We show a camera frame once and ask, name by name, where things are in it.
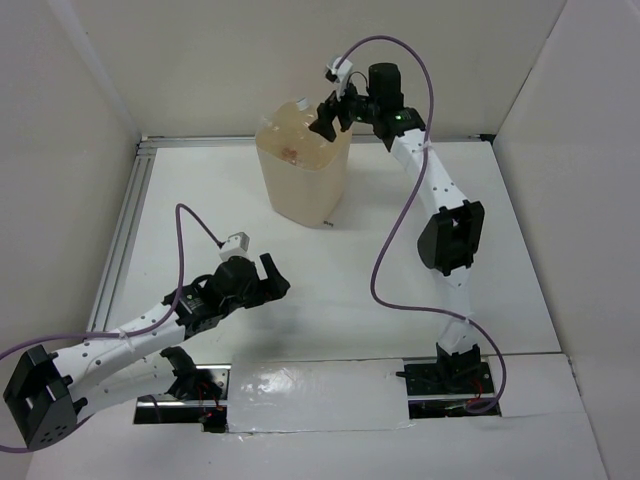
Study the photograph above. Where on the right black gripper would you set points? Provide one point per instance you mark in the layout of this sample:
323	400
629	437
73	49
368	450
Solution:
325	112

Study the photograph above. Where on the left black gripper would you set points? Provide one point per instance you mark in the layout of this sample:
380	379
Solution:
271	288

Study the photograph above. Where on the clear bottle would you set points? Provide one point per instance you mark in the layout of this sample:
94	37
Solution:
290	124

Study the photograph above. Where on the red-capped labelled small bottle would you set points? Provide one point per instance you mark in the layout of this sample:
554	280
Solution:
290	155

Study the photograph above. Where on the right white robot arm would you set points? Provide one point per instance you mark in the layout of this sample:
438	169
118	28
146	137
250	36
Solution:
451	236

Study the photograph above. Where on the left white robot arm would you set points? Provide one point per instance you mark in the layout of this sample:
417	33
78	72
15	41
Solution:
51	394

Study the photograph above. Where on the beige plastic bin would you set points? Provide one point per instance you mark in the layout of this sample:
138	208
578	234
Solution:
306	192

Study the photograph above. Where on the white taped front panel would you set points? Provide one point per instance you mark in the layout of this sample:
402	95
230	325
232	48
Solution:
324	396

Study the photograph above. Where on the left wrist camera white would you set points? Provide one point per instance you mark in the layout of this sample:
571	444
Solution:
236	245

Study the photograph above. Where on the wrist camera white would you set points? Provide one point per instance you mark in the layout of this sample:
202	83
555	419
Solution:
236	245
337	72

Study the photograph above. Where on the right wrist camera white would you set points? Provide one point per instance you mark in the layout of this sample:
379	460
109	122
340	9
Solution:
337	72

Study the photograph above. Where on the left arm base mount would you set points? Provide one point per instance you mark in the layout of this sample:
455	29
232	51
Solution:
205	406

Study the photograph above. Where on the aluminium frame rail left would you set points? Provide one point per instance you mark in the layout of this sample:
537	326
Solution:
118	259

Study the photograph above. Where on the aluminium frame rail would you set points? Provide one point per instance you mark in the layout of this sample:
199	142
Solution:
209	141
118	259

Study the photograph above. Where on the aluminium frame rail back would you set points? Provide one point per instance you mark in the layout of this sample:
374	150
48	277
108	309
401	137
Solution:
209	141

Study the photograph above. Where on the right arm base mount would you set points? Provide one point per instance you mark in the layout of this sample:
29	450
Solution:
431	396

